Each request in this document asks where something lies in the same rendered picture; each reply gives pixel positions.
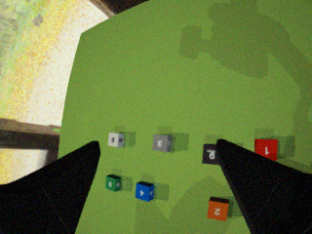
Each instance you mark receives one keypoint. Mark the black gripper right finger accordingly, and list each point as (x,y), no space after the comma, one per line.
(273,198)

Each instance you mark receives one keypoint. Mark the small green block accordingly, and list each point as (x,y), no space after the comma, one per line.
(113,183)

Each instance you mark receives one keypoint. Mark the red block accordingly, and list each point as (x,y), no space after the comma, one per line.
(266,148)

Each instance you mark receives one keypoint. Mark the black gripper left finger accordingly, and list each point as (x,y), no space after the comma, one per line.
(50,201)

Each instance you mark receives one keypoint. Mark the blue block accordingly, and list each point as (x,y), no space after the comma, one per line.
(145,190)

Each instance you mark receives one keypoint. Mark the black block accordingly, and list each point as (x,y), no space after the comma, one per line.
(209,156)

